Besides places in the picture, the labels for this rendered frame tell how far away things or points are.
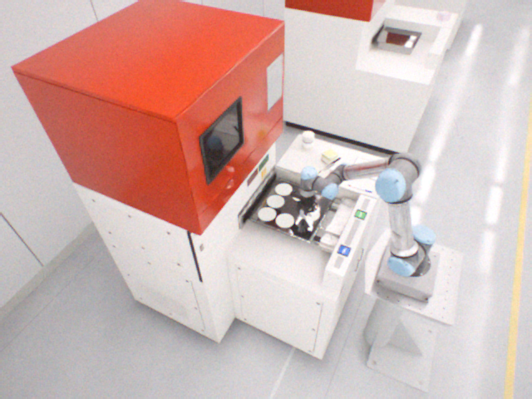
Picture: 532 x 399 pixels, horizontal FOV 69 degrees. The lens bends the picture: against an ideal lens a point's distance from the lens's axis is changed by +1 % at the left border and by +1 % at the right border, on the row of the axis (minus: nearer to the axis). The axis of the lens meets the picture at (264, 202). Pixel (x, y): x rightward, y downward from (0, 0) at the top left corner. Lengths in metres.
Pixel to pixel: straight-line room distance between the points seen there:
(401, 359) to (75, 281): 2.38
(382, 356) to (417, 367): 0.21
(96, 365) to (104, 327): 0.26
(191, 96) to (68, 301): 2.20
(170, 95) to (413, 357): 2.19
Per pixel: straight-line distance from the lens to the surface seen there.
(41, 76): 1.64
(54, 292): 3.29
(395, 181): 1.50
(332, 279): 1.89
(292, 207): 2.15
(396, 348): 2.79
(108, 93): 1.43
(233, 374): 2.65
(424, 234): 1.87
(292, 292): 2.03
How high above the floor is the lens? 2.50
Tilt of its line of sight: 47 degrees down
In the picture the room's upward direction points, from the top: 2 degrees counter-clockwise
